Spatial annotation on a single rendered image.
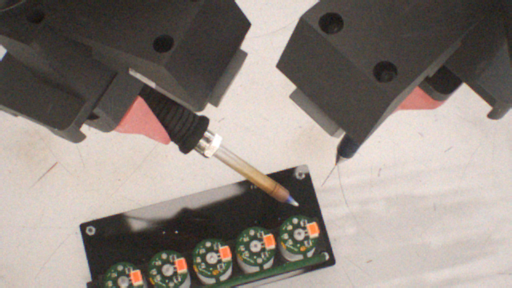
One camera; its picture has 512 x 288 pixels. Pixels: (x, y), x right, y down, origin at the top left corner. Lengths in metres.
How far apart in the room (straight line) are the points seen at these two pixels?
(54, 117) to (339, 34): 0.18
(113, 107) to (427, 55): 0.19
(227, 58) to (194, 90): 0.02
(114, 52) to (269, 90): 0.32
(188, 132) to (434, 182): 0.22
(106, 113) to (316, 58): 0.16
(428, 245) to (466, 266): 0.03
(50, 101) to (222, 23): 0.11
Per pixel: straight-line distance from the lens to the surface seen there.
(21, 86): 0.52
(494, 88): 0.44
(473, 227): 0.73
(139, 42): 0.42
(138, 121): 0.52
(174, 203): 0.71
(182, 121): 0.57
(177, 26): 0.41
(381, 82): 0.37
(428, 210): 0.73
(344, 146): 0.56
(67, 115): 0.49
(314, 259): 0.65
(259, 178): 0.60
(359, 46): 0.36
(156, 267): 0.65
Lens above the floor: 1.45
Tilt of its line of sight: 75 degrees down
